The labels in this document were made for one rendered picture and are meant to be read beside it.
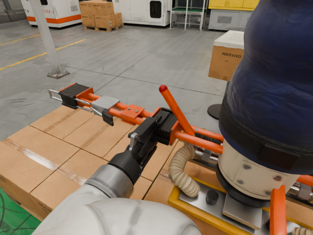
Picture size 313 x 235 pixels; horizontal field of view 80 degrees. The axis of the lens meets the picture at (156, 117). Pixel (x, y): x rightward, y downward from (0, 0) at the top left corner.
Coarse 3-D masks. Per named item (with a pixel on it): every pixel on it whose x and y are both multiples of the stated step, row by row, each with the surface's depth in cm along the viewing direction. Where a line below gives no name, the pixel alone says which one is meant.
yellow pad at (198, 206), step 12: (180, 192) 49; (204, 192) 49; (216, 192) 46; (180, 204) 46; (192, 204) 46; (204, 204) 46; (216, 204) 46; (204, 216) 44; (216, 216) 44; (264, 216) 44; (228, 228) 42; (240, 228) 42; (252, 228) 42; (264, 228) 42; (288, 228) 42; (312, 228) 42
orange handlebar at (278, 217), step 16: (96, 96) 64; (112, 112) 58; (128, 112) 56; (144, 112) 57; (192, 128) 52; (208, 144) 47; (304, 176) 39; (272, 192) 37; (272, 208) 34; (272, 224) 32
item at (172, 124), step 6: (162, 108) 57; (168, 120) 53; (174, 120) 53; (162, 126) 51; (168, 126) 51; (174, 126) 49; (156, 132) 50; (162, 132) 49; (168, 132) 48; (174, 132) 50; (150, 138) 53; (156, 138) 51; (162, 138) 51; (168, 138) 50; (174, 138) 51; (168, 144) 51
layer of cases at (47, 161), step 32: (32, 128) 154; (64, 128) 154; (96, 128) 154; (128, 128) 154; (0, 160) 126; (32, 160) 126; (64, 160) 126; (96, 160) 126; (160, 160) 126; (32, 192) 107; (64, 192) 107
